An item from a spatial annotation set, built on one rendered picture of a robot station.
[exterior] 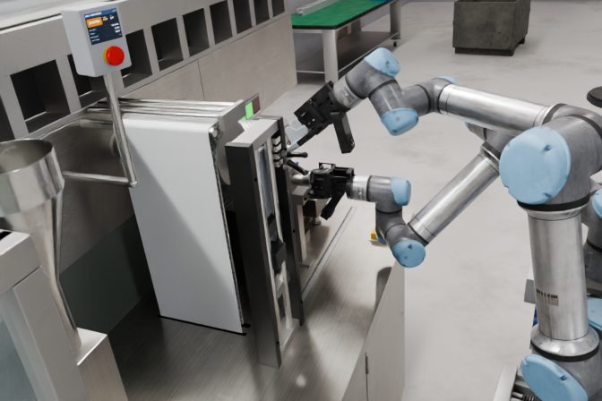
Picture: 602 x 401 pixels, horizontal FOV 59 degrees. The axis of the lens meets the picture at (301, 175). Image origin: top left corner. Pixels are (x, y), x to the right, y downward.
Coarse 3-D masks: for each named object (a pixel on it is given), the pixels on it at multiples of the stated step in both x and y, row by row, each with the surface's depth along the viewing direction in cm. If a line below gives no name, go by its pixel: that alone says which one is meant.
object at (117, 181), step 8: (64, 176) 98; (72, 176) 97; (80, 176) 97; (88, 176) 96; (96, 176) 96; (104, 176) 95; (112, 176) 95; (112, 184) 95; (120, 184) 94; (128, 184) 93; (136, 184) 93
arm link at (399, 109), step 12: (384, 84) 120; (396, 84) 121; (372, 96) 121; (384, 96) 119; (396, 96) 119; (408, 96) 120; (420, 96) 121; (384, 108) 119; (396, 108) 118; (408, 108) 118; (420, 108) 122; (384, 120) 120; (396, 120) 118; (408, 120) 118; (396, 132) 120
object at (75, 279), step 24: (120, 240) 136; (72, 264) 121; (96, 264) 129; (120, 264) 137; (144, 264) 146; (72, 288) 122; (96, 288) 129; (120, 288) 138; (144, 288) 147; (72, 312) 123; (96, 312) 130; (120, 312) 139
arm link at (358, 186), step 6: (360, 174) 149; (354, 180) 146; (360, 180) 146; (366, 180) 145; (354, 186) 145; (360, 186) 145; (354, 192) 146; (360, 192) 145; (354, 198) 147; (360, 198) 146
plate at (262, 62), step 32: (256, 32) 195; (288, 32) 222; (192, 64) 158; (224, 64) 176; (256, 64) 197; (288, 64) 225; (128, 96) 134; (160, 96) 146; (192, 96) 160; (224, 96) 177; (64, 128) 116; (64, 160) 116; (96, 160) 125; (64, 192) 117; (96, 192) 126; (128, 192) 137; (64, 224) 118; (96, 224) 127; (64, 256) 119
